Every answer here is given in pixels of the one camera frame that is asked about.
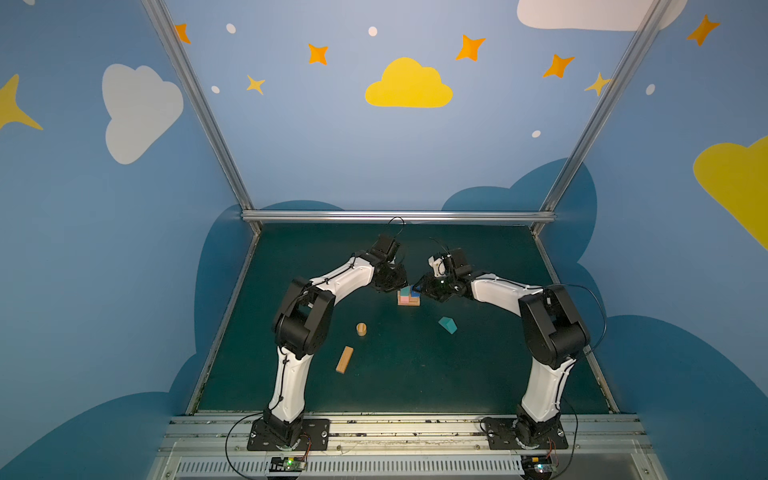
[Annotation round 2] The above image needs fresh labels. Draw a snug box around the long natural wood block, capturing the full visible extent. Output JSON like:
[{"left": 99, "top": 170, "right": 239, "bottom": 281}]
[{"left": 335, "top": 346, "right": 354, "bottom": 374}]

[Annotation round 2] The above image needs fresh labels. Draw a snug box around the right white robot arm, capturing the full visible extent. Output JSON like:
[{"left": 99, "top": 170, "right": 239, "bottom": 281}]
[{"left": 412, "top": 272, "right": 590, "bottom": 449}]

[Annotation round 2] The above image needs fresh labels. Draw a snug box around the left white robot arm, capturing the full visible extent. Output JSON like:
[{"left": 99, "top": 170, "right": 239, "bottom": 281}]
[{"left": 260, "top": 248, "right": 407, "bottom": 447}]

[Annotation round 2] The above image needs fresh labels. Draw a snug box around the teal house-shaped block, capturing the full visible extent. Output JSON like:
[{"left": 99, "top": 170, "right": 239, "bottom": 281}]
[{"left": 438, "top": 317, "right": 458, "bottom": 334}]

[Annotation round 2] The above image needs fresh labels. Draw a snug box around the right controller board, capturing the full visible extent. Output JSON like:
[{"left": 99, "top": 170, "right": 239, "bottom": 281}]
[{"left": 521, "top": 456, "right": 554, "bottom": 480}]

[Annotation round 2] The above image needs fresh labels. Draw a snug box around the controller board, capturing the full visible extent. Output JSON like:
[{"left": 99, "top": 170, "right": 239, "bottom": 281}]
[
  {"left": 268, "top": 456, "right": 307, "bottom": 475},
  {"left": 521, "top": 456, "right": 554, "bottom": 480}
]

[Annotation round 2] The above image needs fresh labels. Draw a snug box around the left controller board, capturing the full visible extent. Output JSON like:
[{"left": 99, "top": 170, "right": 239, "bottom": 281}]
[{"left": 268, "top": 456, "right": 307, "bottom": 475}]

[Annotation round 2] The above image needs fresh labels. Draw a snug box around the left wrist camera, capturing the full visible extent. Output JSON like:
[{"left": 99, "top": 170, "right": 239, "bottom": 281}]
[{"left": 370, "top": 234, "right": 400, "bottom": 263}]

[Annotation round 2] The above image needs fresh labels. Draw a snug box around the back aluminium frame rail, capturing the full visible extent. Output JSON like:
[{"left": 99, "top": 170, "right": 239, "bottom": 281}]
[{"left": 241, "top": 209, "right": 556, "bottom": 224}]

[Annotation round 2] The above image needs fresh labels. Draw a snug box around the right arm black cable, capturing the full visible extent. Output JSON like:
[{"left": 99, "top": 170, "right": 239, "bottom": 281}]
[{"left": 563, "top": 283, "right": 608, "bottom": 355}]

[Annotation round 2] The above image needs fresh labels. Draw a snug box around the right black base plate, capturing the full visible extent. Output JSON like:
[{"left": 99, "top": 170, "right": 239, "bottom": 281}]
[{"left": 480, "top": 417, "right": 569, "bottom": 450}]

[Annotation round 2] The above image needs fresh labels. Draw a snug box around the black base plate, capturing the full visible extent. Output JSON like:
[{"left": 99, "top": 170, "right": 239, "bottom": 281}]
[
  {"left": 246, "top": 418, "right": 330, "bottom": 451},
  {"left": 480, "top": 417, "right": 569, "bottom": 450}
]

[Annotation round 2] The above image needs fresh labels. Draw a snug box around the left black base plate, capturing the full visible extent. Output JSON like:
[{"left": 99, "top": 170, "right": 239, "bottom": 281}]
[{"left": 246, "top": 418, "right": 330, "bottom": 451}]

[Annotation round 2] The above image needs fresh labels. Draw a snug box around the front aluminium rail bed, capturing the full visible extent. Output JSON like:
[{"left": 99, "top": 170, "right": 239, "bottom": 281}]
[{"left": 148, "top": 412, "right": 666, "bottom": 479}]

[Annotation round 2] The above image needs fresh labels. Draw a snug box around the right aluminium frame post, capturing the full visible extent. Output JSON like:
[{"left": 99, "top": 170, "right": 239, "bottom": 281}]
[{"left": 531, "top": 0, "right": 672, "bottom": 238}]

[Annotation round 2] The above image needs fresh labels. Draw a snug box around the aluminium frame post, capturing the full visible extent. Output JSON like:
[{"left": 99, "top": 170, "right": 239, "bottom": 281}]
[
  {"left": 531, "top": 0, "right": 672, "bottom": 238},
  {"left": 141, "top": 0, "right": 253, "bottom": 215}
]

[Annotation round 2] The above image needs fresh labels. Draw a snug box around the left aluminium frame post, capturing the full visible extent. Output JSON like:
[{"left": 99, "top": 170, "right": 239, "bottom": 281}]
[{"left": 141, "top": 0, "right": 253, "bottom": 215}]

